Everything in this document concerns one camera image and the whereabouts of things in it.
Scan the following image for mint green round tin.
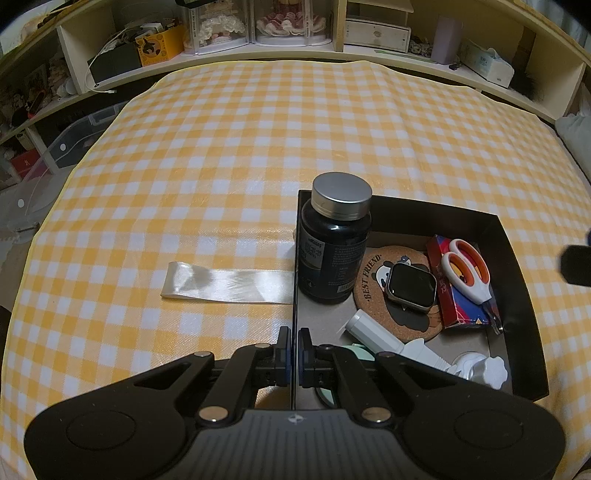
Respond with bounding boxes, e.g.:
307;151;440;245
315;344;375;409

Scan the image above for grey watch link tool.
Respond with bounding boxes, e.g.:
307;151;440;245
345;309;457;374

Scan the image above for panda cork coaster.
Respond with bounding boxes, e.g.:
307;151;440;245
353;245;443;343

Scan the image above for orange handled scissors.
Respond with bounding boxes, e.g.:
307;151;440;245
441;239;504;335

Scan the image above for black smartwatch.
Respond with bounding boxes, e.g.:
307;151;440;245
385;262;437;311

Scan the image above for colourful card box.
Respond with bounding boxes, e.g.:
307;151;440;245
426;235;498;329

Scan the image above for black box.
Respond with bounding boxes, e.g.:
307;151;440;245
88;43;142;83
294;187;549;401

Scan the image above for dark blue pill bottle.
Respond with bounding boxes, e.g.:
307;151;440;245
297;172;373;304

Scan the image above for yellow checkered cloth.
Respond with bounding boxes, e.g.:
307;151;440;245
1;61;590;479

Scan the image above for white tissue box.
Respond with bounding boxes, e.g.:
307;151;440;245
459;39;514;88

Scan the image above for lilac box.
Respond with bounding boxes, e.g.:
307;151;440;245
431;16;463;65

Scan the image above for clear plastic storage bin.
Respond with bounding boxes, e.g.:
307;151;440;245
1;102;126;233

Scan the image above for small wooden drawer organizer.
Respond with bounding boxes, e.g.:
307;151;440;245
345;0;414;53

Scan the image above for yellow cartoon box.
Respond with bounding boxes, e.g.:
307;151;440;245
135;24;186;67

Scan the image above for clear doll display case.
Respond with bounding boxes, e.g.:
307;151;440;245
178;0;249;55

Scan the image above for black box on shelf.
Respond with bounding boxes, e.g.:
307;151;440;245
88;43;142;83

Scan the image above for wooden shelf unit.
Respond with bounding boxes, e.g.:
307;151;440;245
0;0;591;139

